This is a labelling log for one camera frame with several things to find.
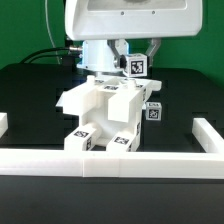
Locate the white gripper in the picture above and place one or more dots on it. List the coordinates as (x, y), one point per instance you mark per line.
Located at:
(132, 19)

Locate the white chair seat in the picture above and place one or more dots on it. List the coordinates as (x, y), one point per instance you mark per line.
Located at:
(118, 113)

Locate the white chair back frame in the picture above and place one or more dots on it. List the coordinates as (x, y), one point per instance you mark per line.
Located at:
(96, 90)

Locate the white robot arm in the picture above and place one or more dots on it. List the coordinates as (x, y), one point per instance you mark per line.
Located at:
(98, 57)

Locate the white U-shaped obstacle fence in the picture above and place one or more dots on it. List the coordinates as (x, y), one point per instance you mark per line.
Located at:
(206, 165)

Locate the white part left edge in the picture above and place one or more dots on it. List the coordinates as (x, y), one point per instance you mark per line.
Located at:
(3, 123)

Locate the white marker base plate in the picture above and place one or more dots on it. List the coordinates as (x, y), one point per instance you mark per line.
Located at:
(63, 100)

